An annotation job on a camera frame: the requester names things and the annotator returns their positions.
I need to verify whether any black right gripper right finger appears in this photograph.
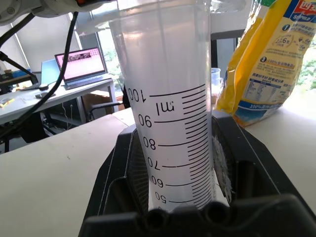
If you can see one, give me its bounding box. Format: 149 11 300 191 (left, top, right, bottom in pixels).
211 110 293 207

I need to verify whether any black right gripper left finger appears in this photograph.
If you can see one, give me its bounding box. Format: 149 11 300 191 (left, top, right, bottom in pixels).
85 127 151 222

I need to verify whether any clear plastic graduated syringe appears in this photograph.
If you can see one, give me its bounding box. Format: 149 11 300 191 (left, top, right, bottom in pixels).
107 0 217 212

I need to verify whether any clear plastic measuring cup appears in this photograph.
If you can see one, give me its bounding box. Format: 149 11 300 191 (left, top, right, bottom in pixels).
210 67 222 94

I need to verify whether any black office chair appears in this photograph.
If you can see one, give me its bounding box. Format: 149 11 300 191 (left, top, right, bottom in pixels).
86 86 131 122

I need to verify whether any brown cardboard box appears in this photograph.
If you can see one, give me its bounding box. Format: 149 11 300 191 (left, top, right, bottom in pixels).
82 90 112 117

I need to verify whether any white office desk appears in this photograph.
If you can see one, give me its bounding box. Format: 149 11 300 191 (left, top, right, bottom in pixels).
0 78 117 125

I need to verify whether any yellow printed food bag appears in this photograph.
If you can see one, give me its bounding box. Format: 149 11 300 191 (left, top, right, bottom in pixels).
215 0 316 128

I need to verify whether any open laptop with pink screen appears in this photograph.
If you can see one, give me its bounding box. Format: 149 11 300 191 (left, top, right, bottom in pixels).
54 47 112 90

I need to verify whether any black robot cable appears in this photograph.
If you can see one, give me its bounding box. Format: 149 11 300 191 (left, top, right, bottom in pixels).
0 11 79 139

